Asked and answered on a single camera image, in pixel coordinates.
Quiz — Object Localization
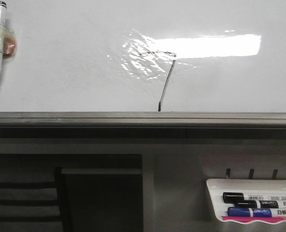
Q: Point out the white marker tray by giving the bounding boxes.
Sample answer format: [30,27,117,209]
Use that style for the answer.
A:
[206,179,286,232]

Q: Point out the middle black marker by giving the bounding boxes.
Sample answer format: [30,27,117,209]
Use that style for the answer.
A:
[234,200,286,209]

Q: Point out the taped black whiteboard marker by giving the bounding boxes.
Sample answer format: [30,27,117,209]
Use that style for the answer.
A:
[0,0,17,74]

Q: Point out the top black capped marker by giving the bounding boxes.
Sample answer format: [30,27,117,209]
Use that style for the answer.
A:
[222,192,286,203]

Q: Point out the white whiteboard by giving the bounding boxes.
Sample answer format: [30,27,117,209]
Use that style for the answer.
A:
[0,0,286,112]

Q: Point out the grey whiteboard frame ledge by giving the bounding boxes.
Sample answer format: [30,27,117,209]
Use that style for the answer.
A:
[0,112,286,139]

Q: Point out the blue capped marker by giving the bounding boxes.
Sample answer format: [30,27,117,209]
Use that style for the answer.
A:
[227,207,286,218]

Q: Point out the black chair backrest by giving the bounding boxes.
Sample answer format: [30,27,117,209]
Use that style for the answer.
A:
[0,167,74,232]

